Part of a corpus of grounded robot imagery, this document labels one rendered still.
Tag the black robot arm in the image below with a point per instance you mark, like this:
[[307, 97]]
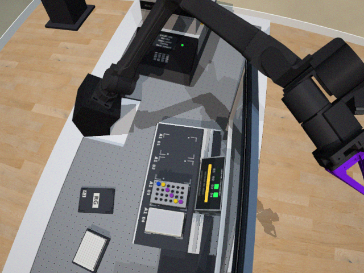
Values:
[[336, 67]]

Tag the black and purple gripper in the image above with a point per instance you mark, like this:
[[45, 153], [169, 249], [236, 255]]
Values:
[[331, 153]]

